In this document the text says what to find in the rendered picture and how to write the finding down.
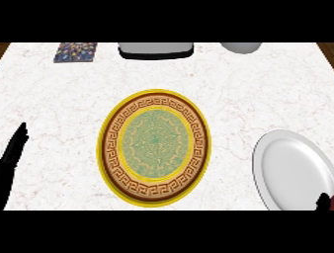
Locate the yellow patterned plate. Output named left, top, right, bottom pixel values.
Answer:
left=96, top=88, right=213, bottom=209

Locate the grey rounded bowl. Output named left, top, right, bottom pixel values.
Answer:
left=220, top=42, right=265, bottom=55

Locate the white plate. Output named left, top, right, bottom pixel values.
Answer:
left=251, top=128, right=334, bottom=211

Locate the colourful speckled box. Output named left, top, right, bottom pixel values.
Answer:
left=53, top=42, right=99, bottom=64

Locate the white and black appliance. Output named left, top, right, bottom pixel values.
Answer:
left=117, top=42, right=195, bottom=61

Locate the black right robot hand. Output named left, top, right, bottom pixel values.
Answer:
left=315, top=188, right=334, bottom=211

